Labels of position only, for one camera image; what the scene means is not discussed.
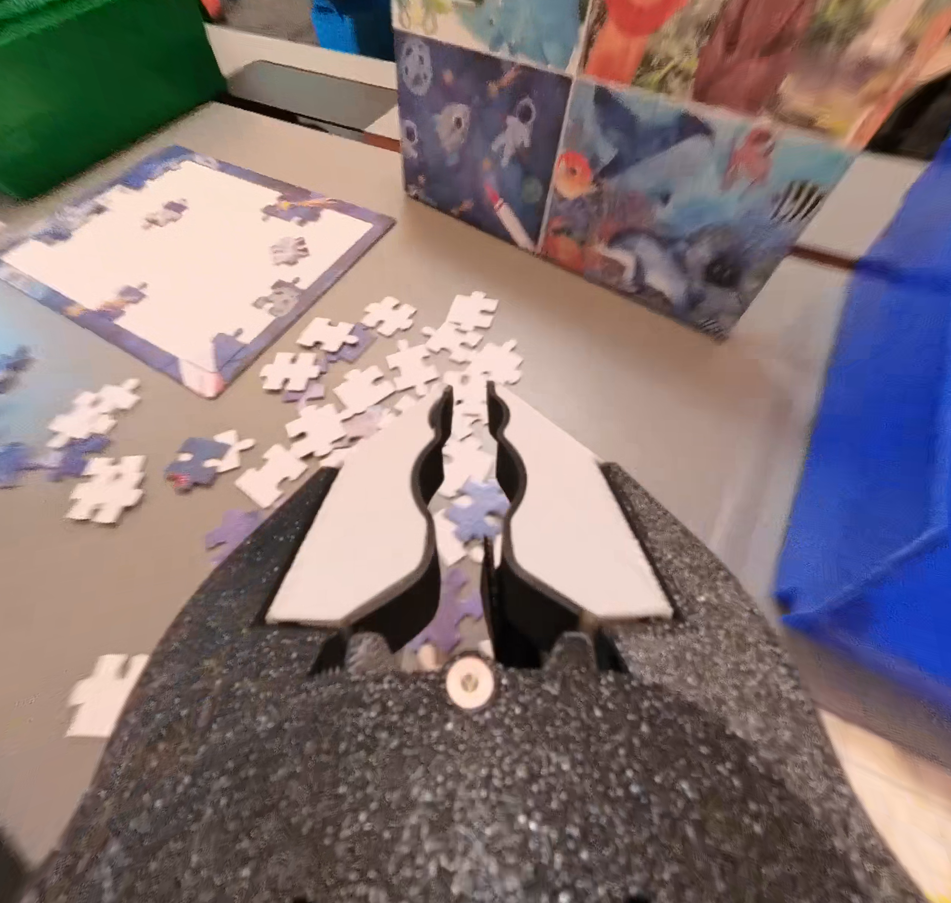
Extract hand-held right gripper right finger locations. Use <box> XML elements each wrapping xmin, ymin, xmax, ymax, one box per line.
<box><xmin>481</xmin><ymin>381</ymin><xmax>676</xmax><ymax>666</ymax></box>

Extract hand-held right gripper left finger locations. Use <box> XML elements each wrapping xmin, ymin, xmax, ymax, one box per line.
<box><xmin>264</xmin><ymin>387</ymin><xmax>456</xmax><ymax>655</ymax></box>

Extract pile of puzzle pieces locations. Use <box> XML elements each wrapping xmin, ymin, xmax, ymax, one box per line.
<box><xmin>0</xmin><ymin>290</ymin><xmax>525</xmax><ymax>741</ymax></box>

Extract blue space puzzle tray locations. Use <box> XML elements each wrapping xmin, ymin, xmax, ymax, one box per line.
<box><xmin>0</xmin><ymin>147</ymin><xmax>396</xmax><ymax>399</ymax></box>

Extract black desk panel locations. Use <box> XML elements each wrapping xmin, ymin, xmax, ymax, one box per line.
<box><xmin>225</xmin><ymin>61</ymin><xmax>400</xmax><ymax>133</ymax></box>

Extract alien face puzzle piece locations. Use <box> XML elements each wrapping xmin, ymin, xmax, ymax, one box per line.
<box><xmin>254</xmin><ymin>279</ymin><xmax>302</xmax><ymax>319</ymax></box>

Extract blue plastic bin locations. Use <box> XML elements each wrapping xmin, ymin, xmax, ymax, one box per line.
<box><xmin>773</xmin><ymin>138</ymin><xmax>951</xmax><ymax>714</ymax></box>

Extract blue orange star puzzle piece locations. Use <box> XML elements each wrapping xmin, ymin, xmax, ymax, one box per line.
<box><xmin>93</xmin><ymin>285</ymin><xmax>148</xmax><ymax>317</ymax></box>

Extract orange comet puzzle piece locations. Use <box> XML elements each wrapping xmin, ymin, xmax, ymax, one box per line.
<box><xmin>262</xmin><ymin>197</ymin><xmax>328</xmax><ymax>224</ymax></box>

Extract illustrated puzzle box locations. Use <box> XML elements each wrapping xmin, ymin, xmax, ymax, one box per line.
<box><xmin>390</xmin><ymin>0</ymin><xmax>951</xmax><ymax>343</ymax></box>

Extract green plastic bin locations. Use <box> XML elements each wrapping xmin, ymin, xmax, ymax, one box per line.
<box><xmin>0</xmin><ymin>0</ymin><xmax>229</xmax><ymax>200</ymax></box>

